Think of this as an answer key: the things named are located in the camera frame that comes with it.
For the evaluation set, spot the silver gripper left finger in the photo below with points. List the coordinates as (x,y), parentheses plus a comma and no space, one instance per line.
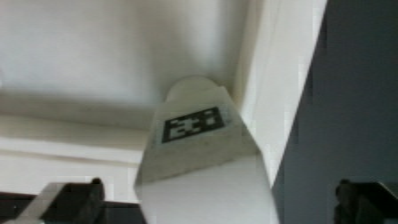
(67,204)

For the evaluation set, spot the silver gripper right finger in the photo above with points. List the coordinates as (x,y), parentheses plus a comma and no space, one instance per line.
(367,203)

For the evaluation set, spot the white table leg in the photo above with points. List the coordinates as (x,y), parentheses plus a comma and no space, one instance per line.
(202,182)

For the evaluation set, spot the white square tabletop part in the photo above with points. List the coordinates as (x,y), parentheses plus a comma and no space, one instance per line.
(95,54)

